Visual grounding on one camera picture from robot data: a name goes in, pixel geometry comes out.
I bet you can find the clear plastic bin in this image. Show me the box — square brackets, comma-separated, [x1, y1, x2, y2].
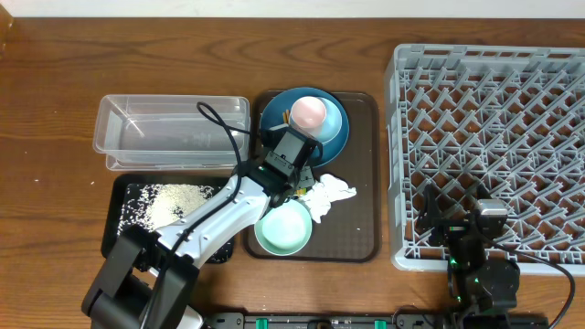
[93, 94, 250, 171]

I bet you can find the mint green bowl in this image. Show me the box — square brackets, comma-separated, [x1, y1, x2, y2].
[254, 200, 313, 257]

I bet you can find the light blue bowl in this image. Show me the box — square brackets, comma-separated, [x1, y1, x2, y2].
[310, 97, 342, 143]

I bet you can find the wooden chopstick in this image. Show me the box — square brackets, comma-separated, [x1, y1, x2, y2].
[282, 110, 290, 124]

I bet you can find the white tissue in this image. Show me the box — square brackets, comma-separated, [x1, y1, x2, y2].
[298, 174, 357, 224]

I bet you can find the grey dishwasher rack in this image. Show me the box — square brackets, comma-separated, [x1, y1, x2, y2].
[385, 44, 584, 276]

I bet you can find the pile of white rice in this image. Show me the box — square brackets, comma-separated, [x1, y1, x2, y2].
[117, 184, 217, 236]

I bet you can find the black tray bin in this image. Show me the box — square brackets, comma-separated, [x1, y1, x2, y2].
[101, 173, 228, 258]

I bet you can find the pink cup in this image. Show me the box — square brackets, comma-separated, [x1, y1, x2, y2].
[290, 96, 326, 137]

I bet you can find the dark blue plate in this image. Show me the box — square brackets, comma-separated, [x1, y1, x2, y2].
[260, 87, 349, 167]

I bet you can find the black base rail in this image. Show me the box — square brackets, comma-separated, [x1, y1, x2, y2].
[202, 311, 549, 329]

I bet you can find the brown serving tray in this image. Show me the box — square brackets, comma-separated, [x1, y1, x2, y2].
[241, 90, 383, 264]

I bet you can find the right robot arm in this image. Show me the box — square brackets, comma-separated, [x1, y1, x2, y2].
[415, 186, 520, 328]

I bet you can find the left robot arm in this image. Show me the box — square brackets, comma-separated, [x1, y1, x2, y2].
[81, 124, 323, 328]

